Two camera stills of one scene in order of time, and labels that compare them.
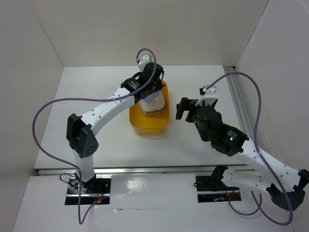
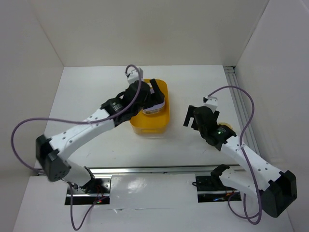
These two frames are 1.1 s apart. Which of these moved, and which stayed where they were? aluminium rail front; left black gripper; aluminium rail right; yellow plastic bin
Moved: left black gripper
Stayed: yellow plastic bin; aluminium rail front; aluminium rail right
